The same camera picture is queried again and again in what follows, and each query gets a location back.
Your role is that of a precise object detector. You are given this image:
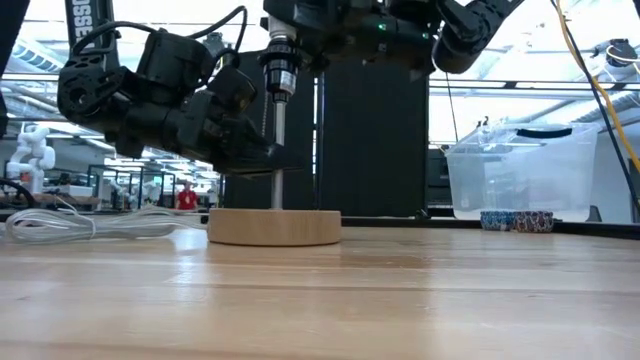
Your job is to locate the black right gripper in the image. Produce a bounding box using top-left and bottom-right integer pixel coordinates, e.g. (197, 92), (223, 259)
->
(263, 0), (441, 81)

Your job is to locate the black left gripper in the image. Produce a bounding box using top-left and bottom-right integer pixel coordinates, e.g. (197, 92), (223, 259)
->
(117, 89), (305, 176)

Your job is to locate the white flood lightbulb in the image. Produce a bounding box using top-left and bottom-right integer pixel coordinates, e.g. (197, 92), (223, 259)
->
(268, 14), (297, 44)

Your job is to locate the lamp with wooden base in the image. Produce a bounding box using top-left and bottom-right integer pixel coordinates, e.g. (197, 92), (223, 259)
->
(207, 37), (343, 247)

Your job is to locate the person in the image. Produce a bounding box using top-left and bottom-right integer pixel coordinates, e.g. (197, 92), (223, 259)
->
(174, 179), (200, 211)

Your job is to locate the black equipment box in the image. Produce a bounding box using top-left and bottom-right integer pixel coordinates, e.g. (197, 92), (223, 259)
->
(427, 148), (454, 206)

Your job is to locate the wooden workbench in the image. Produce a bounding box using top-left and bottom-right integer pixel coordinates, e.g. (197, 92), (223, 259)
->
(0, 192), (104, 214)

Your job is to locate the blue patterned round container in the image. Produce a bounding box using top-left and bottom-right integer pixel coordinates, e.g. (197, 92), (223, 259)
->
(479, 209), (517, 232)

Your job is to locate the clear plastic storage bin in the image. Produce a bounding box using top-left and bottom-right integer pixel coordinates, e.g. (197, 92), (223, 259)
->
(445, 122), (600, 223)

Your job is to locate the red patterned round container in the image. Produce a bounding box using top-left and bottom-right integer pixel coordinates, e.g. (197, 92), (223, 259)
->
(513, 210), (555, 234)

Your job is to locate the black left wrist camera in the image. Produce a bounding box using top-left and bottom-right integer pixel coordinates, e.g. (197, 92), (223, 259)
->
(206, 66), (259, 115)

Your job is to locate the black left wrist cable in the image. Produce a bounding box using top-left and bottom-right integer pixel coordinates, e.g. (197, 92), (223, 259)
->
(69, 4), (249, 61)

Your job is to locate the clear lamp power cable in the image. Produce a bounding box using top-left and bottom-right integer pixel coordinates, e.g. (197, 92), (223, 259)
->
(0, 204), (209, 245)

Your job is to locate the yellow cable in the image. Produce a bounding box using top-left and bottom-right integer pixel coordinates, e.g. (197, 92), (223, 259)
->
(553, 0), (640, 174)

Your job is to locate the black round cable knob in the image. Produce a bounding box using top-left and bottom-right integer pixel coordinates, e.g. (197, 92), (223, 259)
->
(605, 38), (639, 69)

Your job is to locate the black hanging cable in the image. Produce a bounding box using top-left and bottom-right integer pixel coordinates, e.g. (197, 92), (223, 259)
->
(548, 0), (640, 214)

